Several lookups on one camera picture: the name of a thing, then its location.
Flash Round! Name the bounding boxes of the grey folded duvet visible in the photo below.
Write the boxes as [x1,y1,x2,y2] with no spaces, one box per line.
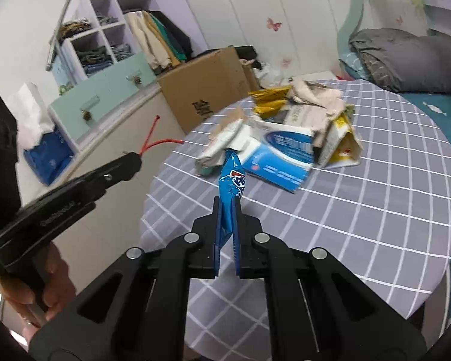
[349,28,451,94]

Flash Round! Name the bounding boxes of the red cable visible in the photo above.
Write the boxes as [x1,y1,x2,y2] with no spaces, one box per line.
[138,115,185,157]

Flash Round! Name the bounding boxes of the person's left hand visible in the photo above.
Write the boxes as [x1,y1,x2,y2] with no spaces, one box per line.
[0,244,77,343]

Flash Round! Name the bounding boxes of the metal stair handrail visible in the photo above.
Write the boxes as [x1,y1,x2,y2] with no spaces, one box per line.
[45,0,90,73]

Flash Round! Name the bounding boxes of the blue tissue pack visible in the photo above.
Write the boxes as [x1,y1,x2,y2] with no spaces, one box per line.
[23,127,74,186]

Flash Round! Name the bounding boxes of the grey checked tablecloth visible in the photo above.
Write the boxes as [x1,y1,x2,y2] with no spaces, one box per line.
[141,94,451,360]

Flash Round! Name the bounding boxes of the blue snack wrapper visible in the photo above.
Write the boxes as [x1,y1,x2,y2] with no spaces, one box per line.
[214,149,248,276]

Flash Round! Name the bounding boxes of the white low cabinet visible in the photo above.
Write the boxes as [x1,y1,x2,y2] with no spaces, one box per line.
[16,82,187,294]

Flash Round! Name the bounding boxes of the lilac cubby shelf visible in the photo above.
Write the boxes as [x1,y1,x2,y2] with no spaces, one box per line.
[50,0,163,91]

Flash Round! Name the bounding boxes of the hanging clothes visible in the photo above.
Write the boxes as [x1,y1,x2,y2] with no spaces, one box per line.
[124,11,192,74]

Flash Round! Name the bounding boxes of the yellow white snack bag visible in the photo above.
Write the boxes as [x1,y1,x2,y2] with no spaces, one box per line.
[317,113,363,169]

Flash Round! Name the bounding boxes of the yellow foil bag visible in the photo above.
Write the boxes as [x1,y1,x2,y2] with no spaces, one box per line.
[248,85,292,120]

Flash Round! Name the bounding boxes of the large cardboard box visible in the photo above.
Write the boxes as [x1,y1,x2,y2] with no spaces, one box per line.
[158,47,260,133]

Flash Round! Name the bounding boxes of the newspaper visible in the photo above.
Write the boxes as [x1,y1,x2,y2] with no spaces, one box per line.
[272,79,354,148]

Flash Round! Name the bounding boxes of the teal drawer unit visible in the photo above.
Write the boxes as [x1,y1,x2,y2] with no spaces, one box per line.
[51,52,155,142]

